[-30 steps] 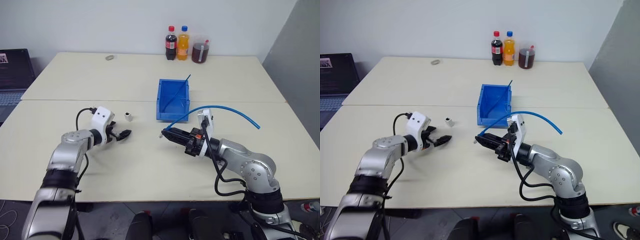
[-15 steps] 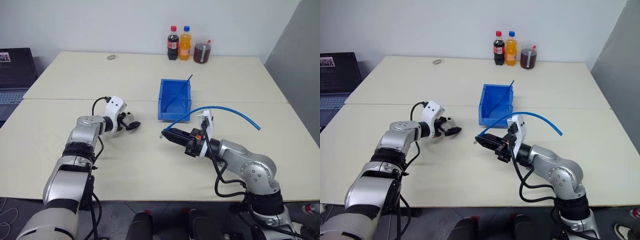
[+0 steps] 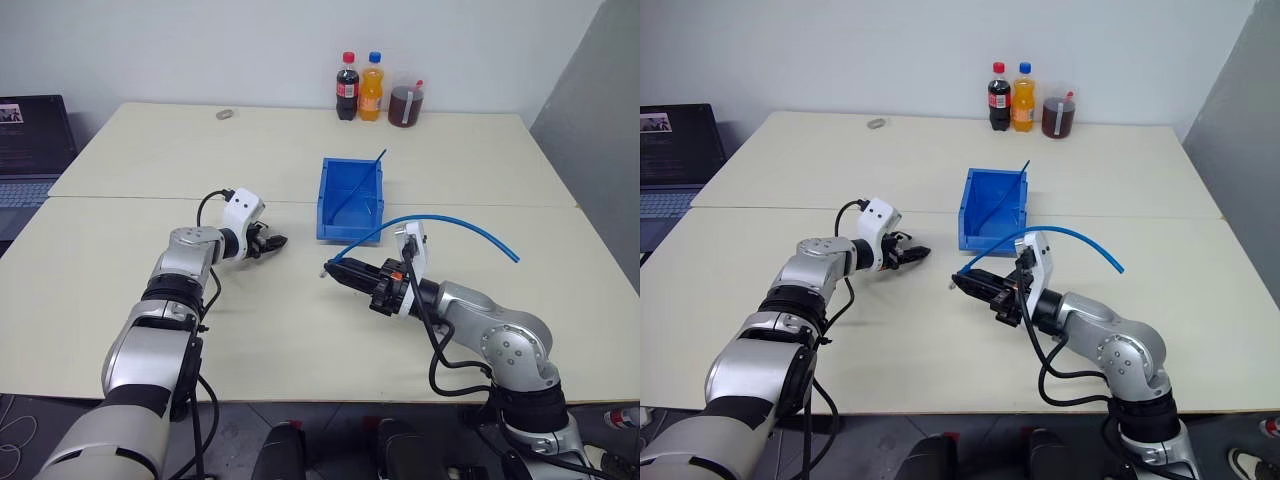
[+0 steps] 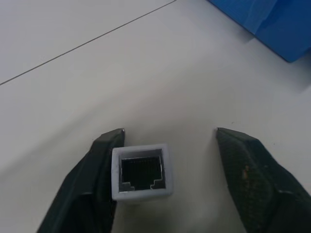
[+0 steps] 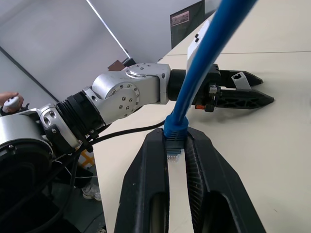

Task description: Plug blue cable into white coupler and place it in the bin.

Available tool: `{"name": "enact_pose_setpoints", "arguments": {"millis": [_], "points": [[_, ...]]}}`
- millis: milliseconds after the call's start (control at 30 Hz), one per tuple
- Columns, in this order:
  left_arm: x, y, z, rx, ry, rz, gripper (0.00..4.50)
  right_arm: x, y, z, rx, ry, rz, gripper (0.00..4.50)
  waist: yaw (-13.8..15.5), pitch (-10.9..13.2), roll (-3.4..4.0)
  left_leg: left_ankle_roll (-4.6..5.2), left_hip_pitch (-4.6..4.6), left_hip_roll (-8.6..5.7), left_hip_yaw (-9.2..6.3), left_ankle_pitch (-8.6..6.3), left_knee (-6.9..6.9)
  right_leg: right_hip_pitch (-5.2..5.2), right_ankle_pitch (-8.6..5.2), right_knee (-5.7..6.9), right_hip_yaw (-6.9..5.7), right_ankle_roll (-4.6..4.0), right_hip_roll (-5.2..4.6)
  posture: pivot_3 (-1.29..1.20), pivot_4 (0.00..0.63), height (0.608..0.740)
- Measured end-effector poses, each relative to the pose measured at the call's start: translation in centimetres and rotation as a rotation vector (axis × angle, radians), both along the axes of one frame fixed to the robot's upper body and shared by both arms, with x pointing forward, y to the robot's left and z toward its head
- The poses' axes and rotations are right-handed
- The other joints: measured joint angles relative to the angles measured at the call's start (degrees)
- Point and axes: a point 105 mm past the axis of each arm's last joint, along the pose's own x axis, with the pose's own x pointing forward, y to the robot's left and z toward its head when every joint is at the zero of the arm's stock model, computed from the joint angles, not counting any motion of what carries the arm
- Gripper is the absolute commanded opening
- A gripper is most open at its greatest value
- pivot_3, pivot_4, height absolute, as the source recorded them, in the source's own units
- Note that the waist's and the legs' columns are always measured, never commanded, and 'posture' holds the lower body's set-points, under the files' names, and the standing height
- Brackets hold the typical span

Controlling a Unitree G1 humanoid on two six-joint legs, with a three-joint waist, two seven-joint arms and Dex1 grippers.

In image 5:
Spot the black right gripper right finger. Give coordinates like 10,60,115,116
183,129,267,233

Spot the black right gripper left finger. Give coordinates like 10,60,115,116
114,128,170,233

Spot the white handheld controller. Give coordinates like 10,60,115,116
4,96,20,109

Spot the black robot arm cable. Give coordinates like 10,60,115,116
60,122,169,219

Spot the silver robot torso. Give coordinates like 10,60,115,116
0,113,81,233

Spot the white coupler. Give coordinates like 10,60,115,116
231,72,252,91

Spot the blue ethernet cable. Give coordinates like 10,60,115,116
163,0,259,162

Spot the white sneaker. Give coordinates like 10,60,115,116
82,183,102,201

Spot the person's hand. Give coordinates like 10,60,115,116
0,91,25,117

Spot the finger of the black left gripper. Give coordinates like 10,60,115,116
214,88,275,111
220,70,264,87

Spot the brown box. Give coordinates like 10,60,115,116
107,60,125,71

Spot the dark computer monitor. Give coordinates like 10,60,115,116
169,0,206,50

